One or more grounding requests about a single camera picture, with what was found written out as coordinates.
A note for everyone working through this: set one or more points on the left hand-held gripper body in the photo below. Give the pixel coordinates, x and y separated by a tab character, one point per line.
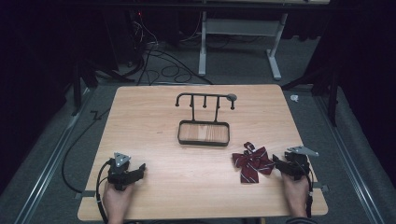
119	174

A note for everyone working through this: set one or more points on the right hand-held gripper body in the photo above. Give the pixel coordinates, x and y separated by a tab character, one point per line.
298	163

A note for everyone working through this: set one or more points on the dark red striped bow tie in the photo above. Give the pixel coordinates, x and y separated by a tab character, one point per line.
252	165

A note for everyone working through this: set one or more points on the black metal rack wooden base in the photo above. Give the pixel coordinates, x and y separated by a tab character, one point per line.
204	133

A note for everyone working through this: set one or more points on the person's right hand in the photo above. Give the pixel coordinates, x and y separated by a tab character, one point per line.
295	196

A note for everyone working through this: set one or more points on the person's left hand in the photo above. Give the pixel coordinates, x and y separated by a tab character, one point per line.
116	202

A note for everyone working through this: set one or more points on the small white crumpled scrap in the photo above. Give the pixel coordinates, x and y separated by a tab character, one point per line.
294	98

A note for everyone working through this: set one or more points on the black stand legs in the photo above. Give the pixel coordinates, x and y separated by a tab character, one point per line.
333	90
84	73

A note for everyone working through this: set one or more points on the dark computer case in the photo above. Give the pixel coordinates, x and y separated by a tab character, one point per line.
138	34

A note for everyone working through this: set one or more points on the grey metal table bracket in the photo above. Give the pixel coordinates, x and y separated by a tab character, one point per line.
320	187
84	194

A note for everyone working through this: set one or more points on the grey metal floor rail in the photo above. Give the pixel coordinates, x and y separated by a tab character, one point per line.
348	149
46	161

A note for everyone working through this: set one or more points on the white metal desk frame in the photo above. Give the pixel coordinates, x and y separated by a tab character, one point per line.
239	27

